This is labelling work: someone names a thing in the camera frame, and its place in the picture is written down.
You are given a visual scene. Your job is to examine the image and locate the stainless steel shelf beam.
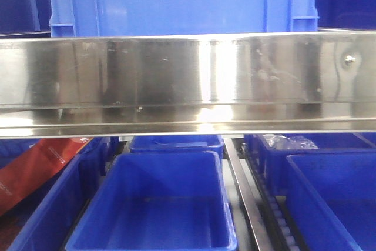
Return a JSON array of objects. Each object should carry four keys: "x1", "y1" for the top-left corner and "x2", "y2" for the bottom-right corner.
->
[{"x1": 1, "y1": 30, "x2": 375, "y2": 138}]

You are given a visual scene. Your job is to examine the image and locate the large blue crate upper shelf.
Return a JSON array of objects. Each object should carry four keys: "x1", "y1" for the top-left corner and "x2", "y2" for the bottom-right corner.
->
[{"x1": 50, "y1": 0, "x2": 318, "y2": 37}]

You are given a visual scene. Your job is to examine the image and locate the screw on shelf beam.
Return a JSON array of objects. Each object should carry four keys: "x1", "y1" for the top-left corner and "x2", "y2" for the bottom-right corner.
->
[{"x1": 344, "y1": 55, "x2": 355, "y2": 66}]

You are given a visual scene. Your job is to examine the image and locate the blue bin centre rear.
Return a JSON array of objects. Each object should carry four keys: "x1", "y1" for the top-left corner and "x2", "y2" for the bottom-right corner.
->
[{"x1": 129, "y1": 135, "x2": 224, "y2": 159}]

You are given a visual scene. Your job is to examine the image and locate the blue bin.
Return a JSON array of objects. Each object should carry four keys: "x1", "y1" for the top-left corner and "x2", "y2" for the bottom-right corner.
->
[
  {"x1": 244, "y1": 132, "x2": 375, "y2": 196},
  {"x1": 65, "y1": 152, "x2": 237, "y2": 250},
  {"x1": 1, "y1": 137, "x2": 119, "y2": 250},
  {"x1": 129, "y1": 135, "x2": 224, "y2": 159},
  {"x1": 286, "y1": 152, "x2": 375, "y2": 250}
]

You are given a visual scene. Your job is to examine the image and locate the clear plastic bag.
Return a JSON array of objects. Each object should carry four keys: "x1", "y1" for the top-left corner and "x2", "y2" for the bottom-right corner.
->
[{"x1": 262, "y1": 134, "x2": 318, "y2": 150}]

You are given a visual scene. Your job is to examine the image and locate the blue bin centre front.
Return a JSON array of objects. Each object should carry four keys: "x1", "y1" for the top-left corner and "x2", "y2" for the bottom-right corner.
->
[{"x1": 65, "y1": 152, "x2": 237, "y2": 250}]

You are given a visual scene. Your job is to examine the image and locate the blue bin right rear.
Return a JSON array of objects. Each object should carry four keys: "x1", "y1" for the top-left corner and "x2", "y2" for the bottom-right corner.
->
[{"x1": 244, "y1": 132, "x2": 375, "y2": 196}]

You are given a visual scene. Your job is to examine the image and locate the white roller track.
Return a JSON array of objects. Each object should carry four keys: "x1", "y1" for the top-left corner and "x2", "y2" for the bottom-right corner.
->
[{"x1": 244, "y1": 145, "x2": 301, "y2": 250}]

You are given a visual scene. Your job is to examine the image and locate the blue bin right front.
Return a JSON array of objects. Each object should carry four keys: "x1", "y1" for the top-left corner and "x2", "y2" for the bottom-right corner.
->
[{"x1": 286, "y1": 152, "x2": 375, "y2": 250}]

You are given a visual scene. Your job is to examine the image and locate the red packaging pouch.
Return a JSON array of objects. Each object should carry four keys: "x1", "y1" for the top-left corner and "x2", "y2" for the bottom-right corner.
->
[{"x1": 1, "y1": 137, "x2": 93, "y2": 215}]

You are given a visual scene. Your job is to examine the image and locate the blue bin left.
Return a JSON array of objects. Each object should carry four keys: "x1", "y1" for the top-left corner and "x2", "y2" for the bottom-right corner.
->
[{"x1": 1, "y1": 137, "x2": 119, "y2": 250}]

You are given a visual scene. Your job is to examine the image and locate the metal shelf divider rail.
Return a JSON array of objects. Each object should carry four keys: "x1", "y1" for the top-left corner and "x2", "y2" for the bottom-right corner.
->
[{"x1": 224, "y1": 138, "x2": 274, "y2": 250}]

